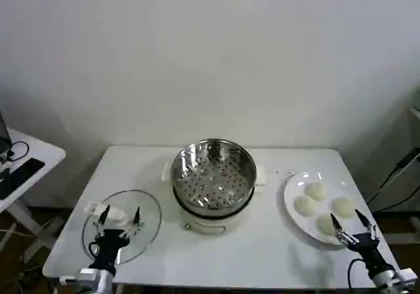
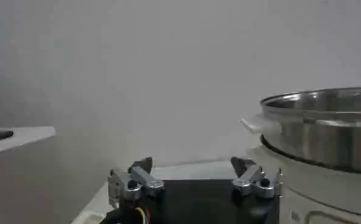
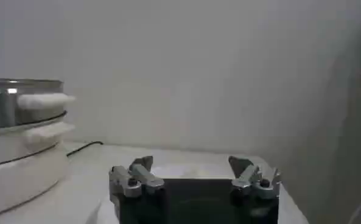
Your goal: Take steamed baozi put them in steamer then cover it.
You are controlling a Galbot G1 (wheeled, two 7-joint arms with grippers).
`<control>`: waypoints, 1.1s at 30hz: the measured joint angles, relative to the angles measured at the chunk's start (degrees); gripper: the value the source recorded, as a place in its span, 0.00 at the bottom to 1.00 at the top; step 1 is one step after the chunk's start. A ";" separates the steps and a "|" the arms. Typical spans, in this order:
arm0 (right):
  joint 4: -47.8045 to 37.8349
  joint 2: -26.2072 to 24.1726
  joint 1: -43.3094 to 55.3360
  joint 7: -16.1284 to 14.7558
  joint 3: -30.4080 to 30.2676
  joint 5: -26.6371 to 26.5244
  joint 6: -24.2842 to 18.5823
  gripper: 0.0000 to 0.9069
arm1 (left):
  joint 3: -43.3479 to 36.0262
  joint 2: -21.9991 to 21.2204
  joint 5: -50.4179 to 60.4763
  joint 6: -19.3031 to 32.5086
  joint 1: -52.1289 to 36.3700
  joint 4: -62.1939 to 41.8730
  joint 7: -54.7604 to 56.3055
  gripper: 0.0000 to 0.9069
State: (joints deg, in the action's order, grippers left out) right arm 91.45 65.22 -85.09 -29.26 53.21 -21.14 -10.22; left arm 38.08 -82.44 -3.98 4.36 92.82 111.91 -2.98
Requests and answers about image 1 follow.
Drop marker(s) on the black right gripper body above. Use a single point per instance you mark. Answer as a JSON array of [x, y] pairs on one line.
[[369, 249]]

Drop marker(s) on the white side table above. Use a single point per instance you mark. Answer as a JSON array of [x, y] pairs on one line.
[[36, 149]]

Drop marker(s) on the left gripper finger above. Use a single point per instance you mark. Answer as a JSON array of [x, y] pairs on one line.
[[102, 220], [136, 223]]

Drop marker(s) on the white round plate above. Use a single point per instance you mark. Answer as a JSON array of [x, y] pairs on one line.
[[295, 189]]

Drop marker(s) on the white electric pot base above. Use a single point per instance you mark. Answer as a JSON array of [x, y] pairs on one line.
[[210, 223]]

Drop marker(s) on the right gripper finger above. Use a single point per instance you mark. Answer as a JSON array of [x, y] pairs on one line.
[[338, 226], [364, 221]]

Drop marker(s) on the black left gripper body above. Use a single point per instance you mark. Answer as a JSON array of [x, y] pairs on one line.
[[106, 246]]

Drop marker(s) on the perforated steel steamer basket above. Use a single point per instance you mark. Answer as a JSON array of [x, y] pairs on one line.
[[213, 176]]

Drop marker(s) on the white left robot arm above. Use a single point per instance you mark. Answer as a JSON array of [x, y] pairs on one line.
[[98, 281]]

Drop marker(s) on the black keyboard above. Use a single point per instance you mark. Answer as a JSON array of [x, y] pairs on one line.
[[19, 176]]

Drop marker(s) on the white steamed bun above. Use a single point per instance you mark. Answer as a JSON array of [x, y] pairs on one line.
[[343, 207], [316, 190], [305, 205], [325, 225]]

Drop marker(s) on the dark laptop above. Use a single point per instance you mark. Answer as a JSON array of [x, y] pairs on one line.
[[2, 133]]

